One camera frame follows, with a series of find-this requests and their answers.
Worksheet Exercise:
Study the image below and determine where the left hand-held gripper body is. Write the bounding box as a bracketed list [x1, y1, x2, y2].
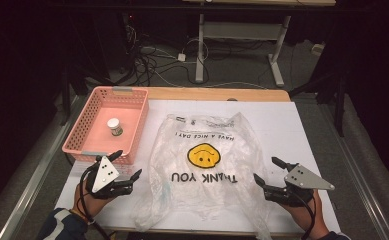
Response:
[85, 155, 134, 200]

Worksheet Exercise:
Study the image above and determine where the small white-lidded bottle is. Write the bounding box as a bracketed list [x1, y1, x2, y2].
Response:
[106, 117, 124, 137]

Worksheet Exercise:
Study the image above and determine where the person's left hand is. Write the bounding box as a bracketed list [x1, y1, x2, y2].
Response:
[72, 179, 117, 219]

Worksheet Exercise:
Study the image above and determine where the black metal stand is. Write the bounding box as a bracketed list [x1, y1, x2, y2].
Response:
[289, 63, 348, 138]

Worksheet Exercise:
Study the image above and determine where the grey metal rail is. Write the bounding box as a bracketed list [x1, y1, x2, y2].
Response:
[325, 106, 389, 240]
[0, 95, 87, 240]

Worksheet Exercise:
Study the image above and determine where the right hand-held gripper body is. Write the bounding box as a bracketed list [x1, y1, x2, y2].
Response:
[263, 162, 336, 208]

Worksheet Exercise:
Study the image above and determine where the tangle of floor cables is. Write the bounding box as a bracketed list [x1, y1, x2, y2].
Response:
[123, 24, 211, 88]

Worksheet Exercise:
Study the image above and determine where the white metal desk frame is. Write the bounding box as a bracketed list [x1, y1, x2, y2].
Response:
[181, 0, 337, 88]

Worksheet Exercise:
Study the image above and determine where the person's right hand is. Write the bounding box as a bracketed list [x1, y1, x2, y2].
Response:
[279, 189, 330, 238]

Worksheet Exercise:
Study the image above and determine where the clear smiley plastic bag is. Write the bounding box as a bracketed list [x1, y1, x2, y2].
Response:
[130, 112, 274, 240]

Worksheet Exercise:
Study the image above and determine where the small white box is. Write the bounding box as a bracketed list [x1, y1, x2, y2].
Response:
[311, 43, 326, 57]

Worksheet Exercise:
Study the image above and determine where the pink plastic basket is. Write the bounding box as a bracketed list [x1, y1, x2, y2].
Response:
[61, 85, 150, 166]

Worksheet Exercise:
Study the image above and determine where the white board mat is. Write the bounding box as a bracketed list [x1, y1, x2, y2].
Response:
[54, 99, 342, 235]

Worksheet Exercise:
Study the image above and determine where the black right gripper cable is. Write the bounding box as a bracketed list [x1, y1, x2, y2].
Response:
[291, 191, 317, 240]

